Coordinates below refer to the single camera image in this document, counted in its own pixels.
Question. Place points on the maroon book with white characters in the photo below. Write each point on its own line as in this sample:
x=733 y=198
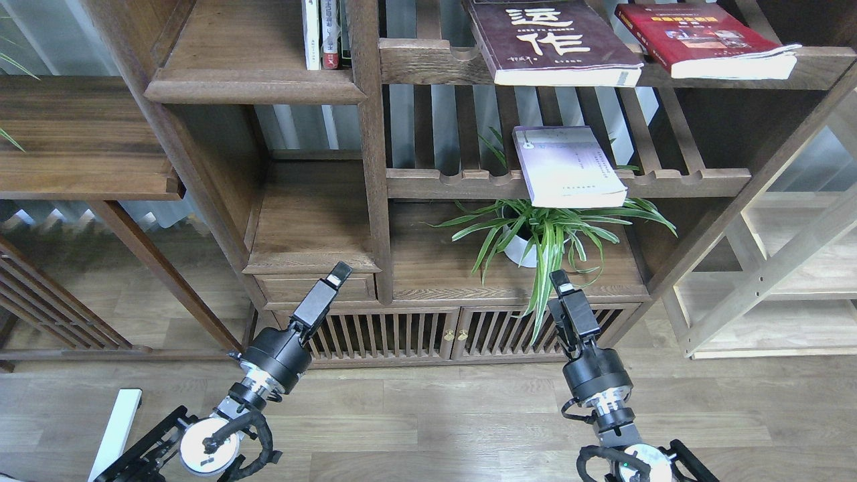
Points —
x=550 y=43

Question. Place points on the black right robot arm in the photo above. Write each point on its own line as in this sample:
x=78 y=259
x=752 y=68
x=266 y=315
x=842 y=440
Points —
x=600 y=387

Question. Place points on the red and white upright book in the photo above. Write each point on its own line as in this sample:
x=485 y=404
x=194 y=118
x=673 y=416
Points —
x=330 y=34

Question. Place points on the red book with photos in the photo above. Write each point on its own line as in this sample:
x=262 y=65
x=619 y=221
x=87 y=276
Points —
x=704 y=41

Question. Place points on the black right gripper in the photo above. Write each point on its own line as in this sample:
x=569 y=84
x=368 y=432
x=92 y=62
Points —
x=573 y=317

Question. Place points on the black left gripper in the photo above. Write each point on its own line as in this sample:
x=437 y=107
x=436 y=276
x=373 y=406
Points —
x=312 y=310

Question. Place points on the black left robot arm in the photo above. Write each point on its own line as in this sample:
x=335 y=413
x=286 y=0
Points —
x=235 y=441

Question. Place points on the spider plant green leaves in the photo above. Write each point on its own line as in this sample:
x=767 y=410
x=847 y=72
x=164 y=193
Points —
x=559 y=241

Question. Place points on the pale lavender book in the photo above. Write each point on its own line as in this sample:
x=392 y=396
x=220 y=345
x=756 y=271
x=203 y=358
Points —
x=564 y=167

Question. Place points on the dark upright book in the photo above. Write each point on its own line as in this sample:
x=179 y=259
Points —
x=345 y=49

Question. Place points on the white table leg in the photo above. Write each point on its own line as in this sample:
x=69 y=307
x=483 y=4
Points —
x=117 y=430

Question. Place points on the dark slatted wooden rack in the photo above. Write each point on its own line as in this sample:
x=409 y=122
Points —
x=32 y=296

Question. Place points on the white plant pot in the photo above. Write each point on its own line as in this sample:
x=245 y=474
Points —
x=516 y=250

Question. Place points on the dark wooden bookshelf cabinet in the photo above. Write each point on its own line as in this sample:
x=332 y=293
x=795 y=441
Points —
x=296 y=169

